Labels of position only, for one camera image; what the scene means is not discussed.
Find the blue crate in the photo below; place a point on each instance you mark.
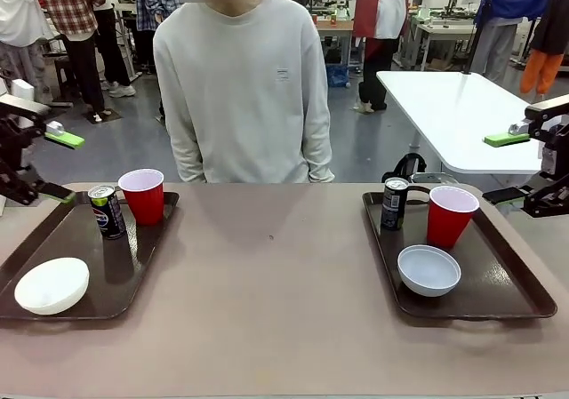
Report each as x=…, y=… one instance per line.
x=338, y=77

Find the person in red white top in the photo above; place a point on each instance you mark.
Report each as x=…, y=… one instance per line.
x=378, y=17

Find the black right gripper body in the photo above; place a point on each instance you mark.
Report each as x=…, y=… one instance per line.
x=560, y=150

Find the white box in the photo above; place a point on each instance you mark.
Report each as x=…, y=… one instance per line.
x=22, y=90

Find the person in white shirt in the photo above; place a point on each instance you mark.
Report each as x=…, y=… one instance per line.
x=18, y=17

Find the black office chair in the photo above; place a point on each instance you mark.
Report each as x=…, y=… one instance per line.
x=406, y=165

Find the black floor mat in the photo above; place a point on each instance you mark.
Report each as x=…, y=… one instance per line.
x=104, y=115

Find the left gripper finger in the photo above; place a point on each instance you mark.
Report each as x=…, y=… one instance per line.
x=66, y=140
x=26, y=190

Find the white table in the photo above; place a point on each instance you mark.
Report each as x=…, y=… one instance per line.
x=453, y=114

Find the red plastic cup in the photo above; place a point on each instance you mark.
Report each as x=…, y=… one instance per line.
x=446, y=230
x=146, y=208

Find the dark brown serving tray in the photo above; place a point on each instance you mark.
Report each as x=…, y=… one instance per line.
x=489, y=283
x=111, y=283

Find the black pole stand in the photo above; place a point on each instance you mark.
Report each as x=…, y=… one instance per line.
x=473, y=39

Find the white bowl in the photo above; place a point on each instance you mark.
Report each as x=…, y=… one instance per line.
x=49, y=288
x=427, y=270

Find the person in beige sweatshirt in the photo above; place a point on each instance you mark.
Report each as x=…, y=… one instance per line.
x=244, y=106

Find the person's right forearm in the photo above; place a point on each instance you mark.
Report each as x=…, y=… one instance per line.
x=186, y=159

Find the person's left forearm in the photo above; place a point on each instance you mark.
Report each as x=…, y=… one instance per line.
x=318, y=159

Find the wooden top workbench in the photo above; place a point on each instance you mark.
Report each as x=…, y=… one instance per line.
x=338, y=28

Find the person in red plaid shirt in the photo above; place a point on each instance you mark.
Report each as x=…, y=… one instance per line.
x=75, y=17

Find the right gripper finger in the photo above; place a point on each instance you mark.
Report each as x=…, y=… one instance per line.
x=502, y=140
x=547, y=201

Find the white frame workbench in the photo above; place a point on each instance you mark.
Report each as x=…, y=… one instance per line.
x=440, y=28

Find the black Pepsi can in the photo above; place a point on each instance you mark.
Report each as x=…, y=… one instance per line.
x=393, y=212
x=109, y=221

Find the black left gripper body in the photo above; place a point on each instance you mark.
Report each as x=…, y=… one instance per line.
x=13, y=141

